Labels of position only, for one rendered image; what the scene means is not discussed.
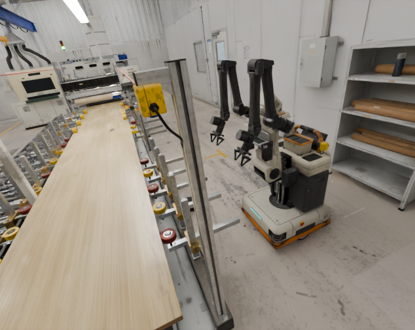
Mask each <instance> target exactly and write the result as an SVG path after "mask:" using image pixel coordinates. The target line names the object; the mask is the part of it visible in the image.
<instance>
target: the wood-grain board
mask: <svg viewBox="0 0 415 330"><path fill-rule="evenodd" d="M120 102H122V103H123V101H118V102H115V103H108V104H104V105H98V106H94V107H88V108H87V112H88V113H86V114H84V117H85V119H81V123H82V125H79V126H77V130H78V132H77V133H73V135H72V136H71V138H70V140H69V142H68V144H67V145H66V147H65V149H64V150H63V153H62V154H61V156H60V158H59V160H58V161H57V163H56V165H55V167H54V169H53V170H52V172H51V174H50V176H49V177H48V179H47V181H46V183H45V185H44V187H43V188H42V190H41V192H40V193H39V195H38V197H37V199H36V201H35V203H34V205H33V206H32V208H31V209H30V211H29V213H28V215H27V217H26V219H25V221H24V222H23V224H22V226H21V227H20V230H19V231H18V233H17V235H16V237H15V238H14V240H13V242H12V244H11V245H10V247H9V249H8V251H7V253H6V254H5V256H4V258H3V260H2V261H1V264H0V330H163V329H165V328H167V327H169V326H171V325H173V324H175V323H177V322H179V321H181V320H183V315H182V312H181V308H180V305H179V301H178V298H177V293H176V291H175V286H174V284H173V280H172V276H171V272H170V268H169V265H168V261H167V258H166V254H165V251H164V246H163V243H162V240H161V237H160V232H159V229H158V225H157V222H156V218H155V215H154V211H153V207H152V204H151V199H150V196H149V192H148V190H147V185H146V182H145V178H144V175H143V171H142V168H141V164H140V161H139V157H138V154H137V149H136V147H135V143H134V138H133V135H132V131H131V128H130V124H129V121H128V117H127V119H126V120H124V119H123V118H122V111H121V109H124V106H120ZM111 129H116V130H113V131H111V132H110V130H111Z"/></svg>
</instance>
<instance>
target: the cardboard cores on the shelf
mask: <svg viewBox="0 0 415 330"><path fill-rule="evenodd" d="M394 67H395V64H379V65H377V66H376V69H375V72H376V73H389V74H393V70H394ZM401 74H405V75H415V64H404V66H403V70H402V73H401ZM352 107H354V109H355V110H356V111H362V112H366V113H372V114H375V115H382V116H385V117H391V118H395V119H401V120H407V121H410V122H415V103H407V102H401V101H393V100H384V99H379V98H372V99H371V100H369V99H364V98H360V99H359V100H353V101H352ZM356 132H358V133H361V134H356V133H353V134H352V139H354V140H357V141H361V142H364V143H368V144H370V145H374V146H377V147H381V148H383V149H387V150H390V151H394V152H396V153H401V154H403V155H406V156H411V157H413V158H415V142H413V141H409V140H405V139H401V138H398V137H394V136H390V135H387V134H383V133H380V132H375V131H372V130H368V129H365V128H361V127H358V128H357V130H356Z"/></svg>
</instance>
